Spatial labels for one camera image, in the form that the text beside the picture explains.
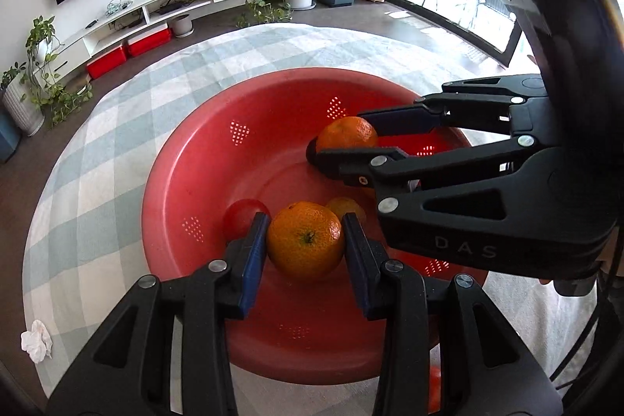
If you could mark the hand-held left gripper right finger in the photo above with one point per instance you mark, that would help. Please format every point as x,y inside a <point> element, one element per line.
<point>358,260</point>

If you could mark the white crumpled tissue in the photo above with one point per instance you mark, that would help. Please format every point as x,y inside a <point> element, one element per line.
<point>36,340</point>

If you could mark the checked tablecloth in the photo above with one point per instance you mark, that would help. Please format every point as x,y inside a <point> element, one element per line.
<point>122,153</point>

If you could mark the mandarin orange with stem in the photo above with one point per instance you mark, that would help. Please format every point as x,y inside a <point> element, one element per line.
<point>304,243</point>

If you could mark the black set-top box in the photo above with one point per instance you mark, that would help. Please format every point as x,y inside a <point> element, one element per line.
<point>170,6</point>

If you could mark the white TV cabinet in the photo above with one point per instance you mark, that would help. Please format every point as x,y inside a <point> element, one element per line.
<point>161,1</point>

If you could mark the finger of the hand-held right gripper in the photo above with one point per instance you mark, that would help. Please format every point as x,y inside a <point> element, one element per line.
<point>351,160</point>
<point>404,118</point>

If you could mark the plant in white ribbed pot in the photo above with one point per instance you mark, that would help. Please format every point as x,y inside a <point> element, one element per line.
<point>19,101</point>

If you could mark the tall plant in blue pot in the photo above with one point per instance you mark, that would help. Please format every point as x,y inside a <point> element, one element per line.
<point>7,138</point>

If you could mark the small grey pot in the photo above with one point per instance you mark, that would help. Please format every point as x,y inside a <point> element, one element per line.
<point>181,25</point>

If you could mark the small yellow-brown fruit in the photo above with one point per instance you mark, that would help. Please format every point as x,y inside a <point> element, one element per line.
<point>347,206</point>

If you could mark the red colander bowl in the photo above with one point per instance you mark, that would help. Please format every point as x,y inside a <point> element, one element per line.
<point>204,172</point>

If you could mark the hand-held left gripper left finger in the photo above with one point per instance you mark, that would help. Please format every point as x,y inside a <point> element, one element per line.
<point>251,260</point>

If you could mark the large red tomato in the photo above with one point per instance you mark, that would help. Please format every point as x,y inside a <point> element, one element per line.
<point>241,216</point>

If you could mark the trailing pothos in white pot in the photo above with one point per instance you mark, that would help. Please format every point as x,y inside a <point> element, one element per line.
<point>41,65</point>

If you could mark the large mandarin orange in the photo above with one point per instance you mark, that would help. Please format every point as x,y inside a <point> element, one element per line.
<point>347,132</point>

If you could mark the red storage box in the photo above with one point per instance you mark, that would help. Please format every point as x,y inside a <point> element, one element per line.
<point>107,61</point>
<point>148,41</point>

